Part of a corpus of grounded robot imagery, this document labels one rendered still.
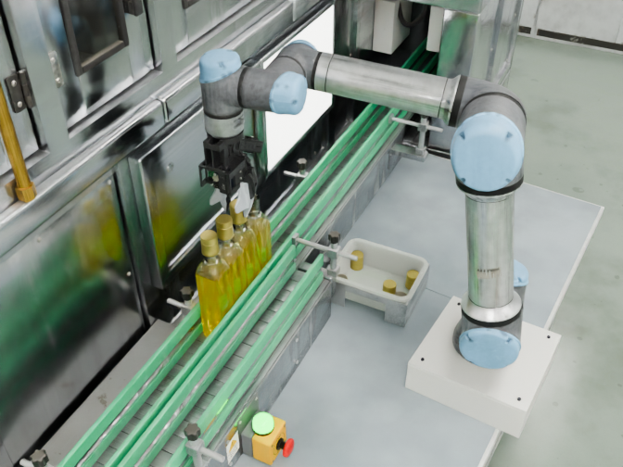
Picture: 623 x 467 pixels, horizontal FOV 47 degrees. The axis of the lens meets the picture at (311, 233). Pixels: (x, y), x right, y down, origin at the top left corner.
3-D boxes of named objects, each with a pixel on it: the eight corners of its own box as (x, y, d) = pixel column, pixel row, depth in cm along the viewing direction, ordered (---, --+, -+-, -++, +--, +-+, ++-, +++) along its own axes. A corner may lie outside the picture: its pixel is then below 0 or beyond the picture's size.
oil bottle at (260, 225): (253, 273, 177) (248, 204, 163) (273, 280, 175) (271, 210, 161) (242, 287, 173) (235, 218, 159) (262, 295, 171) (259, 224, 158)
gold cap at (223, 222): (222, 228, 153) (221, 211, 150) (236, 233, 152) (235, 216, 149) (213, 237, 150) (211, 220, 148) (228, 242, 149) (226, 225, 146)
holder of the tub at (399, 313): (333, 256, 202) (334, 233, 197) (426, 285, 193) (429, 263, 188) (306, 294, 190) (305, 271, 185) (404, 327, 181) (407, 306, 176)
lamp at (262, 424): (259, 415, 151) (258, 406, 149) (277, 422, 150) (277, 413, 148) (247, 431, 148) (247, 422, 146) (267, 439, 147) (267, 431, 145)
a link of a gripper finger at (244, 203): (233, 228, 149) (222, 191, 144) (247, 213, 153) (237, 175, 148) (245, 231, 148) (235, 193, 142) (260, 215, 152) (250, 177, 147)
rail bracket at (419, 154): (388, 160, 232) (393, 98, 218) (438, 173, 227) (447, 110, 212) (383, 168, 229) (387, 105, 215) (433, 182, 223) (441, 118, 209)
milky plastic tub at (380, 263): (350, 259, 200) (351, 235, 194) (427, 283, 192) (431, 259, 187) (324, 299, 188) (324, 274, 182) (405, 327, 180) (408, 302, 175)
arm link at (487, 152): (524, 331, 153) (527, 90, 124) (519, 381, 141) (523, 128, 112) (466, 326, 157) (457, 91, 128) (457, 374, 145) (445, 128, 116)
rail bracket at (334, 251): (297, 257, 181) (296, 217, 173) (358, 276, 175) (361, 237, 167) (291, 263, 179) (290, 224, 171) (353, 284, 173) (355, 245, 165)
